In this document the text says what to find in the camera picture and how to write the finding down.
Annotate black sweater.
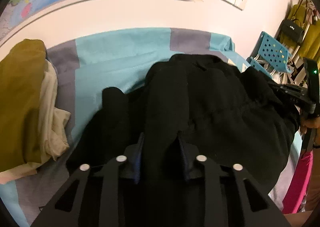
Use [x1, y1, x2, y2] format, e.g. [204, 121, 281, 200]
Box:
[66, 54, 300, 191]

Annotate hanging olive clothes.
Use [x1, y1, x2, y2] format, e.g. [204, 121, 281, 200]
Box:
[276, 0, 320, 85]

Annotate person's right hand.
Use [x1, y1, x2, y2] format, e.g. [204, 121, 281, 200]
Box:
[300, 116, 320, 141]

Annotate lower teal perforated basket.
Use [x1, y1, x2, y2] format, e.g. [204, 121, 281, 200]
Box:
[246, 54, 272, 78]

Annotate pink trousers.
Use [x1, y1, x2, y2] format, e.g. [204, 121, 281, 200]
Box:
[282, 151, 313, 214]

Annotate black handbag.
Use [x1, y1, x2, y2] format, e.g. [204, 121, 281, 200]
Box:
[280, 19, 304, 45]

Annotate cream folded garment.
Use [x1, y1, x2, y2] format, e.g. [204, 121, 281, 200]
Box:
[1, 61, 71, 184]

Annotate teal grey bed sheet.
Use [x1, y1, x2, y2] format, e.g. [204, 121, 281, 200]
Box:
[1, 28, 247, 226]

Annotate mustard folded garment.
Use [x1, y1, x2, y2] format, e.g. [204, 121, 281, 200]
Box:
[1, 39, 47, 171]

